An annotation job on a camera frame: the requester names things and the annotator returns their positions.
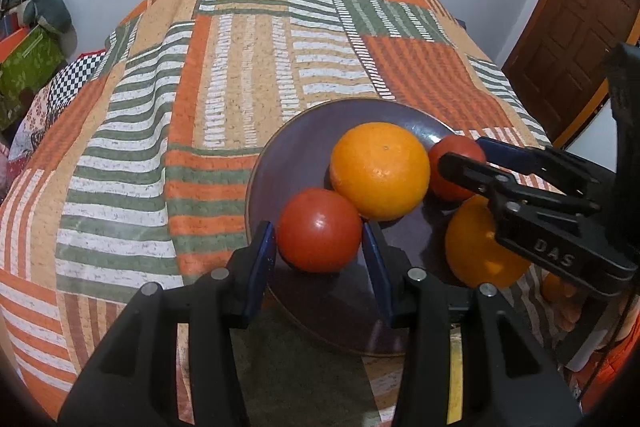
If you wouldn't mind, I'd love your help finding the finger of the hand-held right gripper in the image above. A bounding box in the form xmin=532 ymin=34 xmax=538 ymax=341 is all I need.
xmin=474 ymin=137 xmax=601 ymax=198
xmin=438 ymin=151 xmax=599 ymax=214

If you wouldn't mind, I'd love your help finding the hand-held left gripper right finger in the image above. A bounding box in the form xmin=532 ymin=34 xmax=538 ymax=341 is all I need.
xmin=362 ymin=221 xmax=584 ymax=427

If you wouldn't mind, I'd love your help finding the checkered cloth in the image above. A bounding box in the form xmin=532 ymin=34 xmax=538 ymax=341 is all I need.
xmin=46 ymin=51 xmax=109 ymax=104

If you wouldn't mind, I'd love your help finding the striped patchwork quilt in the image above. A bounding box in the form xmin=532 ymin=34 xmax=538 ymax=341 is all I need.
xmin=0 ymin=0 xmax=557 ymax=427

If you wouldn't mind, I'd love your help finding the dark purple plate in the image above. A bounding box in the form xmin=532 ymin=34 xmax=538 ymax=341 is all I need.
xmin=244 ymin=98 xmax=502 ymax=356

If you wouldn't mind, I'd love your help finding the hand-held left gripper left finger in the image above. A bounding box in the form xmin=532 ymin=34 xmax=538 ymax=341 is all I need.
xmin=57 ymin=220 xmax=277 ymax=427

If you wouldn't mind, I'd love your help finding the large orange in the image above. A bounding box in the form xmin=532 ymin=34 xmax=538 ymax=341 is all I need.
xmin=329 ymin=122 xmax=431 ymax=222

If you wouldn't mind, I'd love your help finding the red tomato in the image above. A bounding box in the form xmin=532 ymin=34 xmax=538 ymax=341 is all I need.
xmin=428 ymin=135 xmax=487 ymax=202
xmin=276 ymin=187 xmax=363 ymax=274

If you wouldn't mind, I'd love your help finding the floral cloth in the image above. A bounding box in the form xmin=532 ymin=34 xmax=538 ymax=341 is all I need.
xmin=0 ymin=86 xmax=62 ymax=204

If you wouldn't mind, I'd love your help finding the brown wooden door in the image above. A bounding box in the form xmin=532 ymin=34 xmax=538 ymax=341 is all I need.
xmin=502 ymin=0 xmax=640 ymax=148

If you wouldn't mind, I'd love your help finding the small orange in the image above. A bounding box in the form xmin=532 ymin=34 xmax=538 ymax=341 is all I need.
xmin=541 ymin=272 xmax=581 ymax=304

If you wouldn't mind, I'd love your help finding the grey plush toy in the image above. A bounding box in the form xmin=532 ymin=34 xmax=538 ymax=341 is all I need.
xmin=9 ymin=0 xmax=72 ymax=34

